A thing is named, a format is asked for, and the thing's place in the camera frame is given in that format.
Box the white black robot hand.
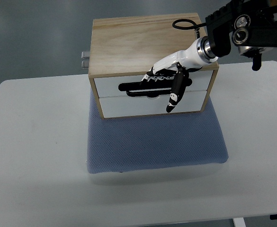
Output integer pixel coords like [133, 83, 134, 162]
[140, 36, 218, 113]

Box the white drawer black handle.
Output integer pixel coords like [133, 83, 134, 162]
[94, 70, 213, 97]

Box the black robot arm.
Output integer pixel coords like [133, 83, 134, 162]
[206, 0, 277, 71]

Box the white lower drawer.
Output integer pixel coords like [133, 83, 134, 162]
[99, 90, 207, 118]

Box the wooden drawer cabinet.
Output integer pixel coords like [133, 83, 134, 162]
[89, 13, 219, 119]

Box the blue mesh cushion mat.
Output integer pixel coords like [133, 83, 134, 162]
[87, 96, 228, 174]

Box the lower grey metal clamp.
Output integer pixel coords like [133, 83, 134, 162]
[81, 60, 89, 69]

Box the grey metal clamp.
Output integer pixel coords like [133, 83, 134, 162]
[81, 60, 89, 69]
[81, 51, 90, 59]

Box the upper grey metal clamp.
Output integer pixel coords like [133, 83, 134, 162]
[81, 51, 90, 59]

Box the white table leg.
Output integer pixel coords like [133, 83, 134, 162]
[232, 218, 246, 227]

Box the black looped cable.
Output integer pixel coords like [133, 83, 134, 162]
[172, 19, 206, 38]

